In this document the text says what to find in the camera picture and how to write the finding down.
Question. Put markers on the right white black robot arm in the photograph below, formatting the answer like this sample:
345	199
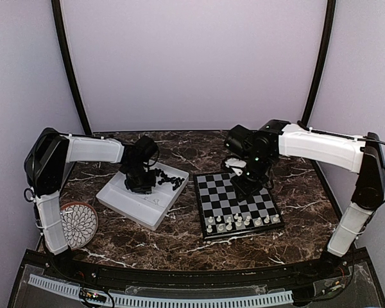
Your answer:
254	153

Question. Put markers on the white slotted cable duct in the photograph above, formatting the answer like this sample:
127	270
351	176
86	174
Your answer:
160	297

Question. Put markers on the right black frame post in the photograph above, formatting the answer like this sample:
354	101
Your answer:
320	63

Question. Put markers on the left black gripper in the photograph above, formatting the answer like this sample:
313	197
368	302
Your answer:
147	187

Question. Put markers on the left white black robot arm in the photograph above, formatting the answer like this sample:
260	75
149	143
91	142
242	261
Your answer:
44	167

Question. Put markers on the black white chessboard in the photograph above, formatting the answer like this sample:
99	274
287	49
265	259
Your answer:
216	197

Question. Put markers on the black frame post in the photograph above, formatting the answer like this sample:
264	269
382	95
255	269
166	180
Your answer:
320	63
68	65

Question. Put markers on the pile of black chess pieces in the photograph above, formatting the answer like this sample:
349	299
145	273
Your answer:
163	178

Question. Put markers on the left black frame post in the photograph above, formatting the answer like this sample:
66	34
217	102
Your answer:
68	65

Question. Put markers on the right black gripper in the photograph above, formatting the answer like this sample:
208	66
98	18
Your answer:
246	190

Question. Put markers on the white plastic divided tray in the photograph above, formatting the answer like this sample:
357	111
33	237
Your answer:
137	207

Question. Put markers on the floral patterned ceramic plate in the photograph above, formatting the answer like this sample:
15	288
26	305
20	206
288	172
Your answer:
80	223

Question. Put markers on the black front rail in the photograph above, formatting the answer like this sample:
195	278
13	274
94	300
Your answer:
301	274

